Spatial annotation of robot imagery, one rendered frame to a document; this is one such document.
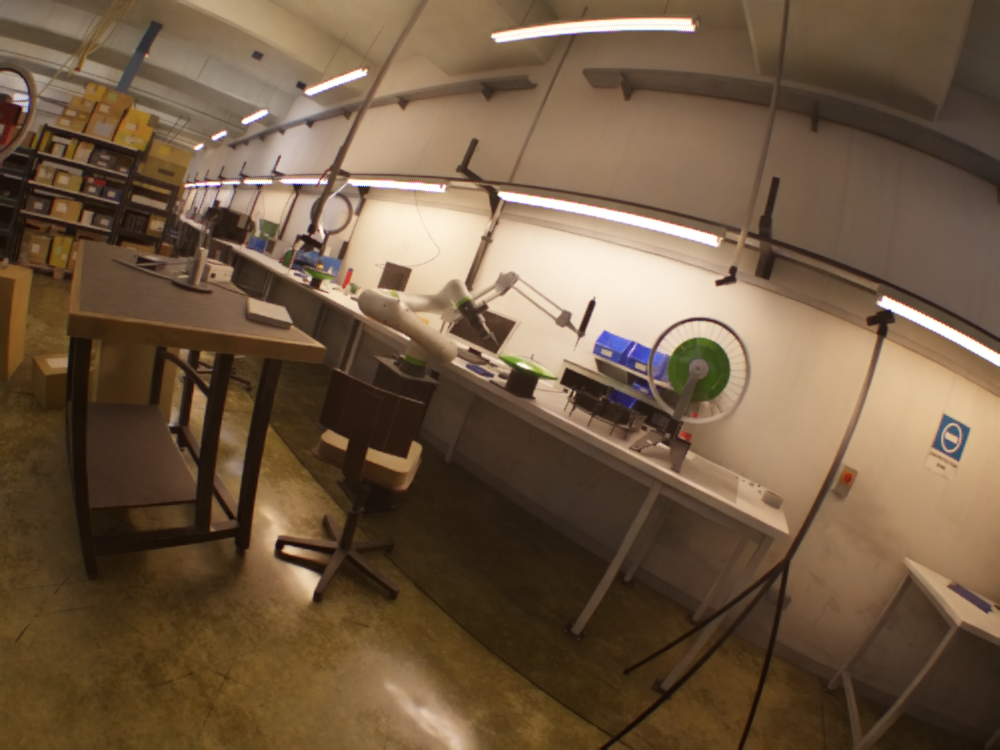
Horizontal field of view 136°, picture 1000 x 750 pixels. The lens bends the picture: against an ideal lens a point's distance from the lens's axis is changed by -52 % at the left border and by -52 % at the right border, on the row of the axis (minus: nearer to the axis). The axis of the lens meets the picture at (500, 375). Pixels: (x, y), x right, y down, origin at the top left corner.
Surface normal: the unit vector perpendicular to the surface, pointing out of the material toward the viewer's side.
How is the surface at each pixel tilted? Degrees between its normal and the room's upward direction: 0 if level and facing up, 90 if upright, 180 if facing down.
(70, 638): 0
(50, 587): 0
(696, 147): 90
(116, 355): 90
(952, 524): 90
